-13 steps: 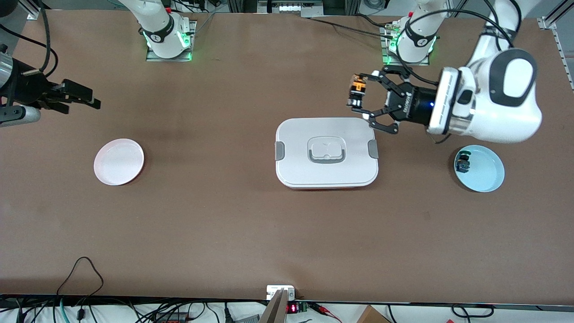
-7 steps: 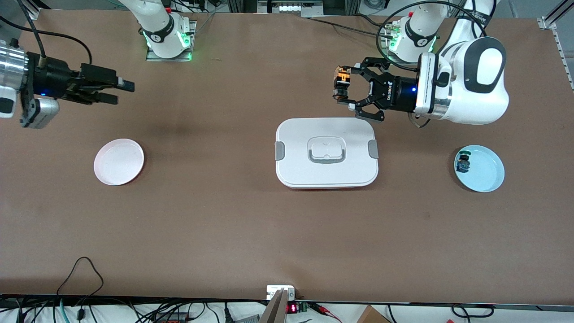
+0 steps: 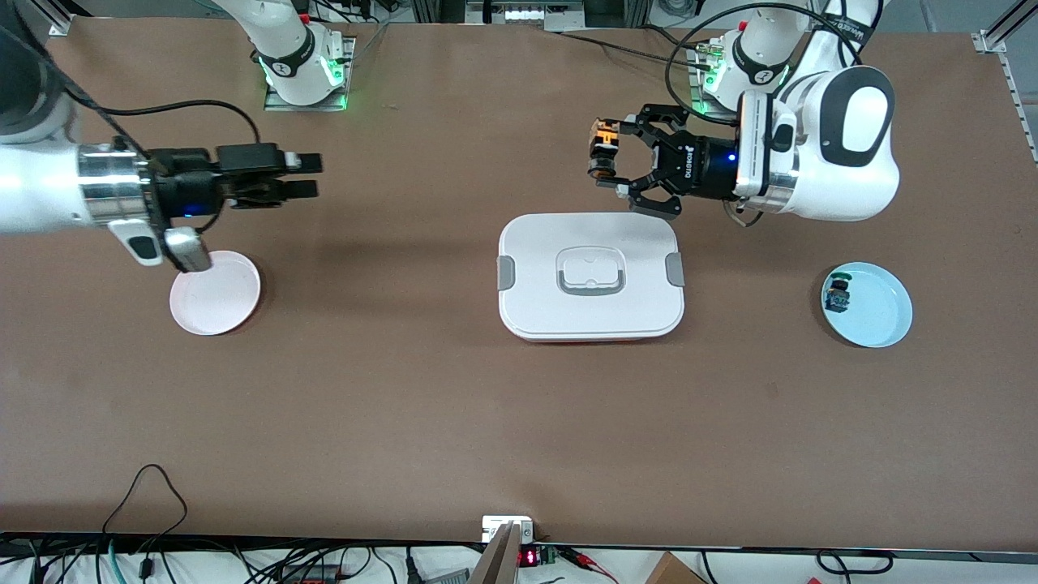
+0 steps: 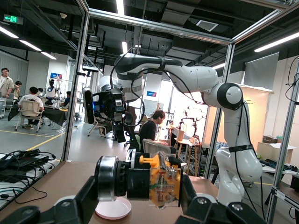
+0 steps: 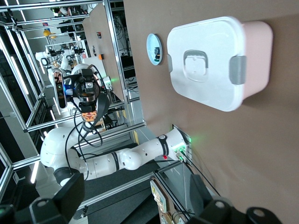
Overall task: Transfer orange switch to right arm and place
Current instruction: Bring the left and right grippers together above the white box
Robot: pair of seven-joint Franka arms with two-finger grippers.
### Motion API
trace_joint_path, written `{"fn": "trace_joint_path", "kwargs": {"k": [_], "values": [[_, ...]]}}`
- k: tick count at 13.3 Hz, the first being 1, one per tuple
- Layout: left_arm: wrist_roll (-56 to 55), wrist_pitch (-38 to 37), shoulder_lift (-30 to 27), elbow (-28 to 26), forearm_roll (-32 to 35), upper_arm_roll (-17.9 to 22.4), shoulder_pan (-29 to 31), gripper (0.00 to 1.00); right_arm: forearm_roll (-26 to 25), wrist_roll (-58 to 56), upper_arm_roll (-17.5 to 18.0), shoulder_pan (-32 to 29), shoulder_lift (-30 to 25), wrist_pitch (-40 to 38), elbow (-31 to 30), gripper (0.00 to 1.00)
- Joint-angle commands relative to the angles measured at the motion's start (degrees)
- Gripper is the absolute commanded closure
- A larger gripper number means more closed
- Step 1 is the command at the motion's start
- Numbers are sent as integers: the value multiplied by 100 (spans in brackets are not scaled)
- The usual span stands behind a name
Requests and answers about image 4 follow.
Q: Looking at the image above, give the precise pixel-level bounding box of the white humanoid robot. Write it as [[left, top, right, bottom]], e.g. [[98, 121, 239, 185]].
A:
[[43, 78, 63, 109]]

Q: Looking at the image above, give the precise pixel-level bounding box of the person in beige shirt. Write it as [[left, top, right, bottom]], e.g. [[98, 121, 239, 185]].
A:
[[0, 67, 15, 99]]

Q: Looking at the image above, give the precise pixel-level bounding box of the green exit sign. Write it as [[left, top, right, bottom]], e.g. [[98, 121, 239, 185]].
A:
[[3, 14, 24, 25]]

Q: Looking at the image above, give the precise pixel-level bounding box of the seated person white shirt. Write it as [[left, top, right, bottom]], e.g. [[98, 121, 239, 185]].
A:
[[18, 86, 45, 130]]

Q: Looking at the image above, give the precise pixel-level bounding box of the black power adapter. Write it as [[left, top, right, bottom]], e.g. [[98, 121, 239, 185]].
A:
[[6, 154, 50, 170]]

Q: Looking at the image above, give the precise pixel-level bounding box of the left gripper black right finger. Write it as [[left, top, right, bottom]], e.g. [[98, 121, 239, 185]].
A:
[[178, 174, 267, 224]]

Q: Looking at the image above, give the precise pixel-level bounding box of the table with black cloth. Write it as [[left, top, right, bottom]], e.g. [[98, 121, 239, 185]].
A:
[[8, 104, 68, 128]]

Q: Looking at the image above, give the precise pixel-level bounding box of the orange push button switch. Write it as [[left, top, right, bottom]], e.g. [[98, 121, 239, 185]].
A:
[[94, 149, 187, 208]]

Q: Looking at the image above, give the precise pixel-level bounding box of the grey roll-down screen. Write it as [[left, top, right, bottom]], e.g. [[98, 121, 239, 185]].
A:
[[243, 52, 280, 91]]

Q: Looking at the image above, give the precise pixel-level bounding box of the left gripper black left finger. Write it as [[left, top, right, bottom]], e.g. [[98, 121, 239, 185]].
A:
[[0, 176, 99, 224]]

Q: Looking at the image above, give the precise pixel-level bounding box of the beige partition panel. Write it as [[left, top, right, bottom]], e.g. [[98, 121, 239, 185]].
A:
[[202, 83, 274, 150]]

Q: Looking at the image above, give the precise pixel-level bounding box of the seated person black shirt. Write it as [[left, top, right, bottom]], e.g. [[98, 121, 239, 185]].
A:
[[137, 110, 171, 153]]

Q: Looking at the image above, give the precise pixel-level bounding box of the thin black looped cable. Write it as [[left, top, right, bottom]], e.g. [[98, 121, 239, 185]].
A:
[[10, 184, 49, 205]]

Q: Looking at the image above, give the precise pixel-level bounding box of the square ceiling air vent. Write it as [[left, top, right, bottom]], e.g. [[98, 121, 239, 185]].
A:
[[196, 19, 219, 32]]

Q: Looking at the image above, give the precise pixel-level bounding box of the person in blue shirt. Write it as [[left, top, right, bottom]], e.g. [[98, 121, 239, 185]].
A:
[[61, 91, 71, 108]]

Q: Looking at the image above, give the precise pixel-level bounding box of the aluminium frame beam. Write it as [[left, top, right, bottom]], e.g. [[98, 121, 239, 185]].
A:
[[230, 0, 299, 44], [87, 8, 232, 45]]

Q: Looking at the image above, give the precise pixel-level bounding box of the white swivel chair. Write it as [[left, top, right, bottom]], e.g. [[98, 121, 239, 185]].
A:
[[87, 116, 111, 139]]

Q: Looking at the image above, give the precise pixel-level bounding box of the white mesh office chair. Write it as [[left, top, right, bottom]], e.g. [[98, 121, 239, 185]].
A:
[[14, 100, 44, 133]]

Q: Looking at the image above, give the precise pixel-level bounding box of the pale pink round plate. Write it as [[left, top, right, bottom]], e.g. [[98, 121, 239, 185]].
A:
[[94, 196, 132, 220]]

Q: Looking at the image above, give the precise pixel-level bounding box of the aluminium frame post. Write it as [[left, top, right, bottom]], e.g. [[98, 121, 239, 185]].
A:
[[60, 0, 91, 162], [266, 67, 299, 224], [204, 43, 235, 181]]

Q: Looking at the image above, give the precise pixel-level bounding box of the wooden side table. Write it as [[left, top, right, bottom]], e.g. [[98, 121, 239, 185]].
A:
[[173, 137, 200, 176]]

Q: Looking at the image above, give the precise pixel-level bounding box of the grey office chair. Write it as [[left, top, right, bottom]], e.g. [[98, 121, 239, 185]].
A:
[[142, 138, 172, 156]]

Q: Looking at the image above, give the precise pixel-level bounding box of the person with dark hair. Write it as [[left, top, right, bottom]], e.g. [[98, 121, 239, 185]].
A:
[[13, 80, 23, 100]]

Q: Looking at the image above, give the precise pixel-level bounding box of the ceiling strip light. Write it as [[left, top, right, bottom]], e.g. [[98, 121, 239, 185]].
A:
[[254, 31, 299, 53], [19, 39, 43, 52], [0, 25, 20, 39], [41, 51, 57, 60], [115, 0, 126, 16]]

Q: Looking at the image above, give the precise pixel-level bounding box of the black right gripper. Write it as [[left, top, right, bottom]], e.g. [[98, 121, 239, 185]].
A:
[[93, 88, 127, 143]]

